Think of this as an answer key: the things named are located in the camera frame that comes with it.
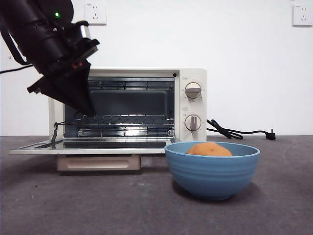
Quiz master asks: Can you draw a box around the blue ribbed bowl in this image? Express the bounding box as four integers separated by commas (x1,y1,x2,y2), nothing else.
164,141,261,201

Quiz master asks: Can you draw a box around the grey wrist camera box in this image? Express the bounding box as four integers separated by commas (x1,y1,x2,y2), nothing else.
70,23,92,44

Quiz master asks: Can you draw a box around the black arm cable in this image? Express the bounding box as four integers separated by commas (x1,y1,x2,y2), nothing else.
0,25,34,74

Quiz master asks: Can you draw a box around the glass oven door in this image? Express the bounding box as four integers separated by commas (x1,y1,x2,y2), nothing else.
9,139,177,155

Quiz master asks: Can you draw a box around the white wall socket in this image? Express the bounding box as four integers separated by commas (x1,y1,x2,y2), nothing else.
85,2,107,26
292,4,313,27

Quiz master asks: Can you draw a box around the black oven power cable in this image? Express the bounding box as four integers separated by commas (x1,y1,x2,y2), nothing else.
206,119,276,141

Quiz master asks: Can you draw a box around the white Toshiba toaster oven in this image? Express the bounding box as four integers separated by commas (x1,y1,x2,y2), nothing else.
9,68,208,172

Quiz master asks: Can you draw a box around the metal wire oven rack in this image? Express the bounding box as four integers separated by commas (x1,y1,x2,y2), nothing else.
55,114,176,127

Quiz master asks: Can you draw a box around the beige oven dial knob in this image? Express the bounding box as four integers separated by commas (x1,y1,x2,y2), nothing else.
184,115,201,132
184,82,202,99

